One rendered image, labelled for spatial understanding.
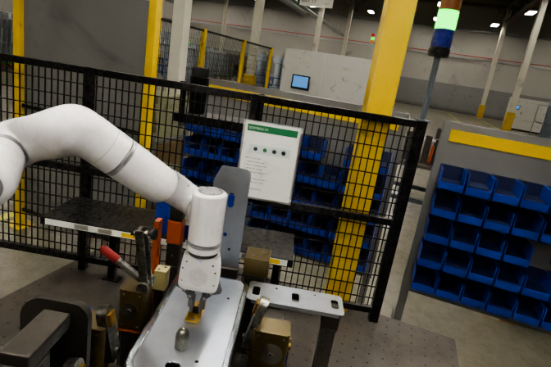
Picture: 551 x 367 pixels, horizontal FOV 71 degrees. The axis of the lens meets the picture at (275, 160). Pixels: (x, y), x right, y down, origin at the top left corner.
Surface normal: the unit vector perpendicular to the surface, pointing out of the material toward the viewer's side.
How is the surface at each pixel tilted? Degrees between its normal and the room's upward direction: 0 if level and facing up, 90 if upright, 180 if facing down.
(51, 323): 0
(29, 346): 0
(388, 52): 90
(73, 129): 80
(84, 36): 90
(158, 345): 0
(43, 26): 90
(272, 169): 90
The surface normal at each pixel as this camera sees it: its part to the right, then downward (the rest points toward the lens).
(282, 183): -0.07, 0.23
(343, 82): -0.33, 0.18
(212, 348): 0.15, -0.96
